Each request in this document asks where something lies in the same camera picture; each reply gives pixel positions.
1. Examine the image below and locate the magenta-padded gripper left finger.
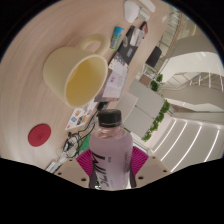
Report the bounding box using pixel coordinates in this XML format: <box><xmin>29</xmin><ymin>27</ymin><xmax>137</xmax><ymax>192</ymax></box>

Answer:
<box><xmin>53</xmin><ymin>148</ymin><xmax>92</xmax><ymax>189</ymax></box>

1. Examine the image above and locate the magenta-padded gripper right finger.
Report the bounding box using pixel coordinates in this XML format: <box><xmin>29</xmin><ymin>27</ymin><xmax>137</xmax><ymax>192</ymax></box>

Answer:
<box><xmin>130</xmin><ymin>146</ymin><xmax>172</xmax><ymax>189</ymax></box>

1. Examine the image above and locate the lavender bottle with black cap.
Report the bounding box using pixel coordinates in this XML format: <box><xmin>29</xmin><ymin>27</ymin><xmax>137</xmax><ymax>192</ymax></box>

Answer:
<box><xmin>88</xmin><ymin>108</ymin><xmax>134</xmax><ymax>190</ymax></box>

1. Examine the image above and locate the white paper packet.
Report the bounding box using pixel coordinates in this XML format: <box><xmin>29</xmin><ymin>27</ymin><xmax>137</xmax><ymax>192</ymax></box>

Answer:
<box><xmin>44</xmin><ymin>155</ymin><xmax>69</xmax><ymax>173</ymax></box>

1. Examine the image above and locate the colourful sticker sheet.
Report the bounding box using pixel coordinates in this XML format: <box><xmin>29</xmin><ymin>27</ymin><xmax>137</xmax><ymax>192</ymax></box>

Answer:
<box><xmin>64</xmin><ymin>99</ymin><xmax>99</xmax><ymax>131</ymax></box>

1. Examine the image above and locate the flat round red coaster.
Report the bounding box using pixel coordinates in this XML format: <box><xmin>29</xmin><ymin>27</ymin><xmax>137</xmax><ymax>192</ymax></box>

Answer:
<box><xmin>27</xmin><ymin>123</ymin><xmax>52</xmax><ymax>148</ymax></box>

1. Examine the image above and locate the white cabinet topped with plants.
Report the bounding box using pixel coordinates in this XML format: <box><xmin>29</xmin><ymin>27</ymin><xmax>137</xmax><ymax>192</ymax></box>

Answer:
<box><xmin>128</xmin><ymin>79</ymin><xmax>172</xmax><ymax>143</ymax></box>

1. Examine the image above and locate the small black pouch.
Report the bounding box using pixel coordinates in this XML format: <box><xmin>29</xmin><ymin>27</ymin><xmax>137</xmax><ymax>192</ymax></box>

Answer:
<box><xmin>96</xmin><ymin>101</ymin><xmax>109</xmax><ymax>113</ymax></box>

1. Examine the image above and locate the planter box with green plants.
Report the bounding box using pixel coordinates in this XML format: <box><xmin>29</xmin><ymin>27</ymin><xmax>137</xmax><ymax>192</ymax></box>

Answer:
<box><xmin>138</xmin><ymin>73</ymin><xmax>164</xmax><ymax>93</ymax></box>

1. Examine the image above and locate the open printed booklet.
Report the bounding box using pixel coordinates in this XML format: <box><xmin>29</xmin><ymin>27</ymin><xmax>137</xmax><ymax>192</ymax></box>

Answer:
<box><xmin>94</xmin><ymin>49</ymin><xmax>129</xmax><ymax>103</ymax></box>

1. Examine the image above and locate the pale yellow mug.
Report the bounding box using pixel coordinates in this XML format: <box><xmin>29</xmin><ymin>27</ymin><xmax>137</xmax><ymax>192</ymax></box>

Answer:
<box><xmin>42</xmin><ymin>33</ymin><xmax>111</xmax><ymax>109</ymax></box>

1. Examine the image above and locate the black chair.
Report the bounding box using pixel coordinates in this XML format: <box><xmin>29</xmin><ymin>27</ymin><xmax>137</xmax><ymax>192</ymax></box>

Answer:
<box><xmin>145</xmin><ymin>45</ymin><xmax>163</xmax><ymax>68</ymax></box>

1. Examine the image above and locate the black notebook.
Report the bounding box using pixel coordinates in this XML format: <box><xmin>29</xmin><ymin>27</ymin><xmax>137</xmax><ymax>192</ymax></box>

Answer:
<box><xmin>116</xmin><ymin>24</ymin><xmax>148</xmax><ymax>66</ymax></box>

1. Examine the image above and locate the small blue white item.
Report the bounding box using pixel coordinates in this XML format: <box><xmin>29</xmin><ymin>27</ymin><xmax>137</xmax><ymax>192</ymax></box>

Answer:
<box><xmin>110</xmin><ymin>26</ymin><xmax>125</xmax><ymax>50</ymax></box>

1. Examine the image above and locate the small red black item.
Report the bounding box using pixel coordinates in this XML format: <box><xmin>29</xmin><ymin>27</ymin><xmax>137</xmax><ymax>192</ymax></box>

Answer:
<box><xmin>139</xmin><ymin>21</ymin><xmax>149</xmax><ymax>34</ymax></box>

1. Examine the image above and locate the white computer mouse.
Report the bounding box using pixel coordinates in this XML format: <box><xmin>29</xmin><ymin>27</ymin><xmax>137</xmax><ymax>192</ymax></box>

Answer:
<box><xmin>123</xmin><ymin>0</ymin><xmax>141</xmax><ymax>24</ymax></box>

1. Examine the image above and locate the tangled black cable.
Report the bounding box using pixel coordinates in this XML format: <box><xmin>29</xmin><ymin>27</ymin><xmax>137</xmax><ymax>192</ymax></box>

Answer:
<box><xmin>61</xmin><ymin>113</ymin><xmax>98</xmax><ymax>159</ymax></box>

